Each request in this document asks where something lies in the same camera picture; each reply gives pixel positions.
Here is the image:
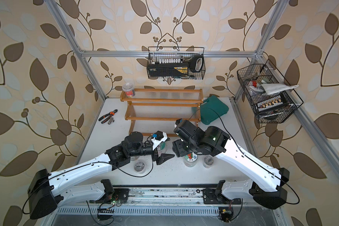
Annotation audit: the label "wooden two-tier shelf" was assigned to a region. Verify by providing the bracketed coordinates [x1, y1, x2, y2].
[120, 89, 204, 134]

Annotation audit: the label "back black wire basket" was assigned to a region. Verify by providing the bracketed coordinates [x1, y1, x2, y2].
[147, 46, 206, 80]

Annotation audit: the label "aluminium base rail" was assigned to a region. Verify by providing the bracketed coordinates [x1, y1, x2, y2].
[50, 181, 287, 210]

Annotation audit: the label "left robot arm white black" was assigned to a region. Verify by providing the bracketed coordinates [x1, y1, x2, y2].
[25, 131, 174, 219]

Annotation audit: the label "black yellow tool in basket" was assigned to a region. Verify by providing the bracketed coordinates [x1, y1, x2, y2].
[147, 55, 205, 80]

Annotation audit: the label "black wire basket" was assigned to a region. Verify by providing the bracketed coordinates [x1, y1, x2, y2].
[237, 59, 304, 123]
[147, 46, 206, 80]

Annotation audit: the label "right black wire basket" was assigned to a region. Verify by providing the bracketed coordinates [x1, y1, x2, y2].
[237, 59, 304, 123]

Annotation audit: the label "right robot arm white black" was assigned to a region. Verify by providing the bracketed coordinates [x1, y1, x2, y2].
[172, 119, 290, 210]

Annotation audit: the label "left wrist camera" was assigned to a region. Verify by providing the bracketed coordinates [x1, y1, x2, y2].
[151, 131, 168, 150]

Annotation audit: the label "white paper in basket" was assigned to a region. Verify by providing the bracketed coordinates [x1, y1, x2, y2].
[259, 83, 299, 95]

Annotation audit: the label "green plastic tool case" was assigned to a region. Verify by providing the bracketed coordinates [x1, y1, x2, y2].
[200, 96, 229, 125]

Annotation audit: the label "paint tube set box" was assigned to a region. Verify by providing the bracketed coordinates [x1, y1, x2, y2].
[256, 95, 288, 113]

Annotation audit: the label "flower label seed jar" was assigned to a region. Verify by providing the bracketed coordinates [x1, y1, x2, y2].
[157, 142, 167, 155]

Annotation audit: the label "tomato label seed jar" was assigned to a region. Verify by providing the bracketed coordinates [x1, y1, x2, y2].
[183, 153, 198, 167]

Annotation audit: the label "clear seed jar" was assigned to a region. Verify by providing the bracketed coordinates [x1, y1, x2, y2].
[134, 160, 147, 174]
[202, 155, 214, 169]
[122, 83, 135, 98]

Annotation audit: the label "orange black pliers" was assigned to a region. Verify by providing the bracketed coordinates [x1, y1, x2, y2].
[98, 109, 118, 124]

